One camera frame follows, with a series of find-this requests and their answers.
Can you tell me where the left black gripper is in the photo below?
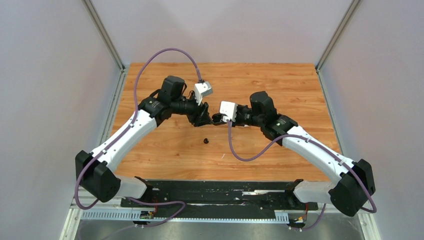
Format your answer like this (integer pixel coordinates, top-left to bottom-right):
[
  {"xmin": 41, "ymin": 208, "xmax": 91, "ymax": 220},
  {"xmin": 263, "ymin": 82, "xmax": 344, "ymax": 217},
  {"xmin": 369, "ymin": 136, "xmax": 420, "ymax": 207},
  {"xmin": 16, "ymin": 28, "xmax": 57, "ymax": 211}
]
[{"xmin": 171, "ymin": 92, "xmax": 214, "ymax": 128}]

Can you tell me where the black earbud charging case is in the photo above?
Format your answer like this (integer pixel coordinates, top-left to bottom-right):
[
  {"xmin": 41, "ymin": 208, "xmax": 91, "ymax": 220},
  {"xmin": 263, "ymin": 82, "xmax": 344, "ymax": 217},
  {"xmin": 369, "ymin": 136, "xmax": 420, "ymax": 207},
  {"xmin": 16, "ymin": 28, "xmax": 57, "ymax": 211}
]
[{"xmin": 211, "ymin": 113, "xmax": 228, "ymax": 126}]

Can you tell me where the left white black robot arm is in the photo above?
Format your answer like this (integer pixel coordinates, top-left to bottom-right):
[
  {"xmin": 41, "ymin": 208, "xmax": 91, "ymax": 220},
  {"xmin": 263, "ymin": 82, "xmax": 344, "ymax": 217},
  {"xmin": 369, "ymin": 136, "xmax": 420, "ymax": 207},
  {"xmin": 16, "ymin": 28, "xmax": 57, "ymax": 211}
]
[{"xmin": 75, "ymin": 75, "xmax": 213, "ymax": 207}]

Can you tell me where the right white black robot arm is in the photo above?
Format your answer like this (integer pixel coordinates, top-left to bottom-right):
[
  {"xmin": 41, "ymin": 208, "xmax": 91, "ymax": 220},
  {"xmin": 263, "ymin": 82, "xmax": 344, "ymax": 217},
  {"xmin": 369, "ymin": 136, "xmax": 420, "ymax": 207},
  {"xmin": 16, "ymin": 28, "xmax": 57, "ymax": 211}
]
[{"xmin": 225, "ymin": 91, "xmax": 377, "ymax": 217}]

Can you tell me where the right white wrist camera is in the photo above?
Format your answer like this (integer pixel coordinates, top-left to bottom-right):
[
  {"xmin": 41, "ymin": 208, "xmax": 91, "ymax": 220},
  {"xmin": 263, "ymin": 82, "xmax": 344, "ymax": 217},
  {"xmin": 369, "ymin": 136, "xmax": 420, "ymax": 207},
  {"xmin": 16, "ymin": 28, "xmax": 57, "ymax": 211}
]
[{"xmin": 219, "ymin": 101, "xmax": 238, "ymax": 123}]

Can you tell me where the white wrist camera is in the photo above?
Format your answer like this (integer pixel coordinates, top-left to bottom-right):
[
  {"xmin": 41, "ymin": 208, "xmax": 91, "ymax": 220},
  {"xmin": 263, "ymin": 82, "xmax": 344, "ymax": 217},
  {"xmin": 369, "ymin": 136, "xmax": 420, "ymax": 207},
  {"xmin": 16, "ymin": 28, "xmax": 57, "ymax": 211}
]
[
  {"xmin": 219, "ymin": 101, "xmax": 238, "ymax": 123},
  {"xmin": 194, "ymin": 81, "xmax": 213, "ymax": 106}
]

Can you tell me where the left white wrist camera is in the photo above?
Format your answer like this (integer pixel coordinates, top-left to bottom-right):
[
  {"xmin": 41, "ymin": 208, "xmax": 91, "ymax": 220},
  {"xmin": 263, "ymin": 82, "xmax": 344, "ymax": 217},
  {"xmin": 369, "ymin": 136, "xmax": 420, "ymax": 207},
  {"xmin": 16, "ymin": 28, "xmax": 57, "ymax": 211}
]
[{"xmin": 194, "ymin": 81, "xmax": 213, "ymax": 106}]

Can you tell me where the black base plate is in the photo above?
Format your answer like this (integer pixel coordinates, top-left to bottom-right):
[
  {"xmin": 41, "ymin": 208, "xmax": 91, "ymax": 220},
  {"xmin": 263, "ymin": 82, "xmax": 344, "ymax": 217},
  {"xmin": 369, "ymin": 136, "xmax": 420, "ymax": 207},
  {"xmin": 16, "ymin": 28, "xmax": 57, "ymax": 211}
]
[{"xmin": 88, "ymin": 179, "xmax": 354, "ymax": 220}]

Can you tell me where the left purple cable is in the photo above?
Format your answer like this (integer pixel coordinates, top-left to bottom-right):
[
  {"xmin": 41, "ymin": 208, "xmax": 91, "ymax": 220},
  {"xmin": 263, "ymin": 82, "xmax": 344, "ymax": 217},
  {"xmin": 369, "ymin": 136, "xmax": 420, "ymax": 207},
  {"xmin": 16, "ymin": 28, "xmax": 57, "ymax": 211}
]
[{"xmin": 74, "ymin": 47, "xmax": 204, "ymax": 228}]

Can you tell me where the purple cable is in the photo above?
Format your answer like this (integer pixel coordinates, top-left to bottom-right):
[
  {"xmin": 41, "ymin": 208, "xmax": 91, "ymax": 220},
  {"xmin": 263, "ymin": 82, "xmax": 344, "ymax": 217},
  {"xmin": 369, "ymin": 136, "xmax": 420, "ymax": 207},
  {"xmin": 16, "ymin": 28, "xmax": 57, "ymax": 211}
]
[
  {"xmin": 74, "ymin": 47, "xmax": 204, "ymax": 228},
  {"xmin": 227, "ymin": 121, "xmax": 378, "ymax": 232}
]

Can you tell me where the white slotted cable duct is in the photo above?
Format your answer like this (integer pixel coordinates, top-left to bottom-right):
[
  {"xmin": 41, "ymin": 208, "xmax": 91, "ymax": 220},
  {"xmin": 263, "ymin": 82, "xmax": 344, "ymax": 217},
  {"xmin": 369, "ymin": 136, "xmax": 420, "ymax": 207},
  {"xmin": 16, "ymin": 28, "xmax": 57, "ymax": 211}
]
[{"xmin": 80, "ymin": 210, "xmax": 290, "ymax": 224}]

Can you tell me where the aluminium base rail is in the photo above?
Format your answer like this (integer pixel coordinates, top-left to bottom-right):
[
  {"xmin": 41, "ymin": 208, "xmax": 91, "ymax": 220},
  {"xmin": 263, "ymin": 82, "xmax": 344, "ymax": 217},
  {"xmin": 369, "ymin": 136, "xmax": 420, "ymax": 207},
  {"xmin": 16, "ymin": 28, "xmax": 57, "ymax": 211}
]
[{"xmin": 70, "ymin": 186, "xmax": 373, "ymax": 215}]

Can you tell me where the right aluminium frame post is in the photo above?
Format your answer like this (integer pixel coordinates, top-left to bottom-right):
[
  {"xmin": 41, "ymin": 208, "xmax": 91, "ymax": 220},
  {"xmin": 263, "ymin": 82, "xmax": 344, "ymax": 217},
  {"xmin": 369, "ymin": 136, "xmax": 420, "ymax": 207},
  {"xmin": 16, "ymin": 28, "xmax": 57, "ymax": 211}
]
[{"xmin": 315, "ymin": 0, "xmax": 362, "ymax": 73}]

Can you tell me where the aluminium frame post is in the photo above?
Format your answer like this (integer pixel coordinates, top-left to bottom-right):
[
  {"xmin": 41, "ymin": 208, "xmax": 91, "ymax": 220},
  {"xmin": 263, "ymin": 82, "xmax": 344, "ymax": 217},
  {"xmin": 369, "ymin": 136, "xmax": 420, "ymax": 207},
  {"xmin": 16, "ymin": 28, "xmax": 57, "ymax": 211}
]
[
  {"xmin": 315, "ymin": 0, "xmax": 362, "ymax": 73},
  {"xmin": 81, "ymin": 0, "xmax": 126, "ymax": 72}
]

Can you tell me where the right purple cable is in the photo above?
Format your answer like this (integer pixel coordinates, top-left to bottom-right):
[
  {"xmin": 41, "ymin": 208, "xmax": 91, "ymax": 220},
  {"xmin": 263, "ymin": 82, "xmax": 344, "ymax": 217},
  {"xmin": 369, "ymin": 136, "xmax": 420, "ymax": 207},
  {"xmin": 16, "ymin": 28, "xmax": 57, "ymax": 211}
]
[{"xmin": 227, "ymin": 121, "xmax": 378, "ymax": 232}]

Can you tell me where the left aluminium frame post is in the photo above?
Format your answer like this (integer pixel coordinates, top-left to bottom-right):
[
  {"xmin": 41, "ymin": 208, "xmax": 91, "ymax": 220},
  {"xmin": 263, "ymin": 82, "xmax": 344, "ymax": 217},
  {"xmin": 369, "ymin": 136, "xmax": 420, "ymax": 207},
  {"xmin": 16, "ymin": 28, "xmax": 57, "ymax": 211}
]
[{"xmin": 81, "ymin": 0, "xmax": 126, "ymax": 72}]

